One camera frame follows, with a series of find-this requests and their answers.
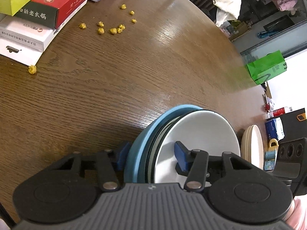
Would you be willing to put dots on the black sliding glass door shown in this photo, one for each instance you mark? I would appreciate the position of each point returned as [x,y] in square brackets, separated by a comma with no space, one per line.
[271,25]

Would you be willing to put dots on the blue Manhua tissue box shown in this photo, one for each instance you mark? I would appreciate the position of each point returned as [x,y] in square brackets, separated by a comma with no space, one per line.
[274,129]

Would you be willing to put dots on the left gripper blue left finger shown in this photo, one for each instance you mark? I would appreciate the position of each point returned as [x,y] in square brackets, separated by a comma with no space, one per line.
[110,165]

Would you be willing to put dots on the green paper shopping bag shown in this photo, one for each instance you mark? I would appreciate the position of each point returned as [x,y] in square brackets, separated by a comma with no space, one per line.
[267,67]

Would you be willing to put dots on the cream plate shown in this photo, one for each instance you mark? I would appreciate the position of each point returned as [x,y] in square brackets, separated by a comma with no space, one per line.
[251,148]

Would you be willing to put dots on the black paper shopping bag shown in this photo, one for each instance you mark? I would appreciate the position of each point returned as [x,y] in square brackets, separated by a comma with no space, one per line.
[294,125]

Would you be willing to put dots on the white bowl black rim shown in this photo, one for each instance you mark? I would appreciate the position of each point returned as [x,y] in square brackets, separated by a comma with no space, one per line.
[219,135]
[187,129]

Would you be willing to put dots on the red gift box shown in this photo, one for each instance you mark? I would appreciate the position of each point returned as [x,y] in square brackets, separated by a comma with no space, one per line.
[49,13]

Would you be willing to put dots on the person's right hand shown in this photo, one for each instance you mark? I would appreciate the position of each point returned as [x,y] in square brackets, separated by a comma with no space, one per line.
[296,216]

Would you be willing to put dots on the blue plastic bowl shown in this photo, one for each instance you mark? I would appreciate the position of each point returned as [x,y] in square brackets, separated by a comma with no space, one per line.
[137,159]

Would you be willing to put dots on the yellow ceramic mug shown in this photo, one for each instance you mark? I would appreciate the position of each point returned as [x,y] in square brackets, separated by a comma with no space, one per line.
[273,145]

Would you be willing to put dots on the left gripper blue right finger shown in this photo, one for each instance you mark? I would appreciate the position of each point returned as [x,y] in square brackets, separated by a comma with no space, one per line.
[193,164]

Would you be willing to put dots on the red label plastic bottle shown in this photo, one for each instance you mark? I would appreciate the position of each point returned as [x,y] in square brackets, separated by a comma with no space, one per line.
[282,111]

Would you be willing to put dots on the white flat boxes stack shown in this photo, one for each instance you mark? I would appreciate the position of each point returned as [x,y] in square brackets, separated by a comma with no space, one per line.
[25,41]

